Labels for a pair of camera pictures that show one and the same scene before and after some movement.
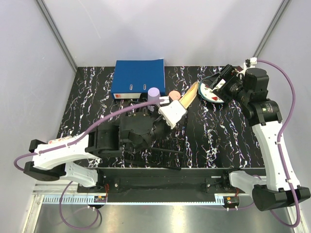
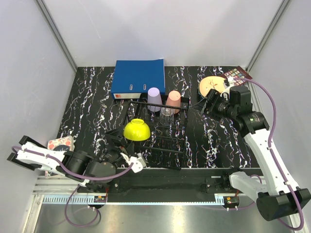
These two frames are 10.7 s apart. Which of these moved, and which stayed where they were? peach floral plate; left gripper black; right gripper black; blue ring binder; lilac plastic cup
Moved: peach floral plate; right gripper black; left gripper black
Stayed: blue ring binder; lilac plastic cup
